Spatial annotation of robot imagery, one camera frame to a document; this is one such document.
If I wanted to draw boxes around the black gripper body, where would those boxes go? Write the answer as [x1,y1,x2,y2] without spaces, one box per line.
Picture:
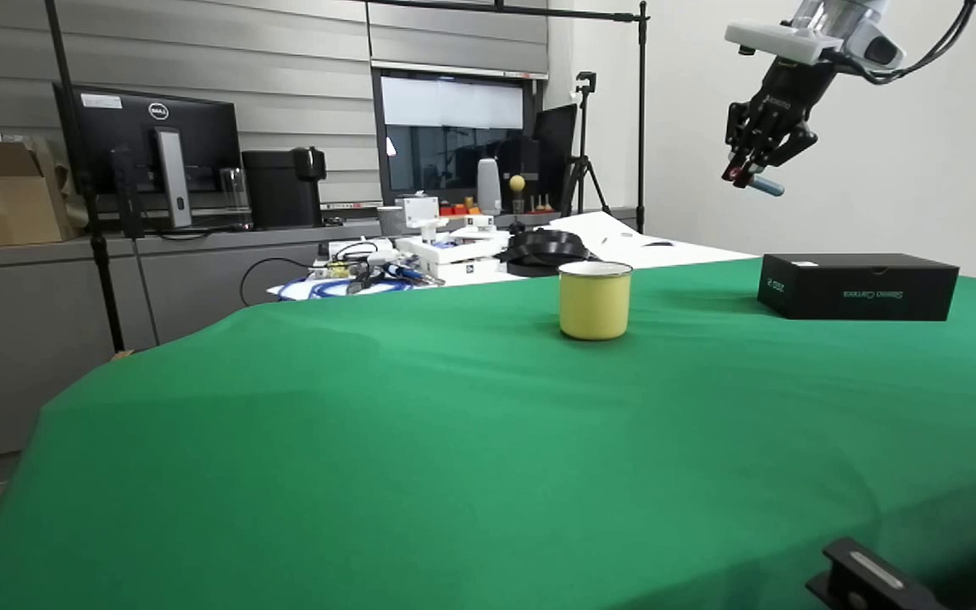
[726,54,840,145]

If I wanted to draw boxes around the black cardboard box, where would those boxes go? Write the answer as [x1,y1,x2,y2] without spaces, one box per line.
[756,251,964,324]

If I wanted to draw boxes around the small white box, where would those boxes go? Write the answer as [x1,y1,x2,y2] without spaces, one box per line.
[399,190,444,229]

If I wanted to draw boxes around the brown cardboard box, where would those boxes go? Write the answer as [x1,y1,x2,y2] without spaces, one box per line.
[0,135,76,254]

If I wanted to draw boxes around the white paper sheets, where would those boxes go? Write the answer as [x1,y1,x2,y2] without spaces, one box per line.
[573,211,759,274]

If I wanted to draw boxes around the yellow enamel mug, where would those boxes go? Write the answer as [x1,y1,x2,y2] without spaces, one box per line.
[557,257,637,346]

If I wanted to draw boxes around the white grey speaker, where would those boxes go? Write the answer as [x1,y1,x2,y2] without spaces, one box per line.
[476,157,507,221]

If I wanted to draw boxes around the large dark screen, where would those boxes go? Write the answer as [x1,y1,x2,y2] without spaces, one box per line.
[374,67,540,213]

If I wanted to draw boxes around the white electronics pile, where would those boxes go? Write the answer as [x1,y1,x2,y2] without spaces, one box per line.
[266,218,515,308]

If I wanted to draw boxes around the green tablecloth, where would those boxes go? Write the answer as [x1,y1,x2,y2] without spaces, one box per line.
[0,254,976,610]

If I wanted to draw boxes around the black table clamp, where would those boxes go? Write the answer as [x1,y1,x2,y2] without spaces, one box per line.
[803,536,949,610]

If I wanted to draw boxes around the black desktop computer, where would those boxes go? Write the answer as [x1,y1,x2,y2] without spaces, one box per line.
[240,141,328,235]

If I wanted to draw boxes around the black computer monitor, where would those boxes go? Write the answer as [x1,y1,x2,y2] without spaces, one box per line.
[50,81,249,237]

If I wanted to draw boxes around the black stand pole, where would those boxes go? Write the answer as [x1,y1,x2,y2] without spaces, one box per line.
[40,0,134,354]

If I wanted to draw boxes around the grey counter cabinets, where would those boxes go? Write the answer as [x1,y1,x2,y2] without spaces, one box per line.
[0,218,394,471]

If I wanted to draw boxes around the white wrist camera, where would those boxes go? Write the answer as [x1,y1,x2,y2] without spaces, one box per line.
[722,19,844,70]

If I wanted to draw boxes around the black frame pole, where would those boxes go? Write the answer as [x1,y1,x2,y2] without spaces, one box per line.
[368,0,653,237]

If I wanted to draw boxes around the black camera tripod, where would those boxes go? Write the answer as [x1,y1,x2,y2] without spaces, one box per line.
[561,67,618,221]

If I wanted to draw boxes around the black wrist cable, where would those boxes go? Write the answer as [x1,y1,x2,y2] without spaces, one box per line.
[858,0,976,87]

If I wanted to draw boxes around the coiled black cable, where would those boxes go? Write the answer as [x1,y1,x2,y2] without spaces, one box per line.
[503,221,601,280]

